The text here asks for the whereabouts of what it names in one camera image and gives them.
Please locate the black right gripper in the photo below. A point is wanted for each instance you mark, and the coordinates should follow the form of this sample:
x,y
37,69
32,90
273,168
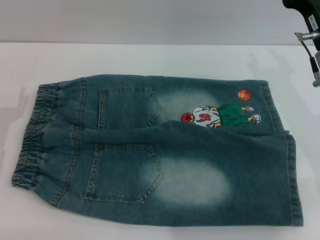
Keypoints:
x,y
308,15

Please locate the blue denim shorts basketball print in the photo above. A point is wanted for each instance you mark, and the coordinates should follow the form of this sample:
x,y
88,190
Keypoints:
x,y
190,175

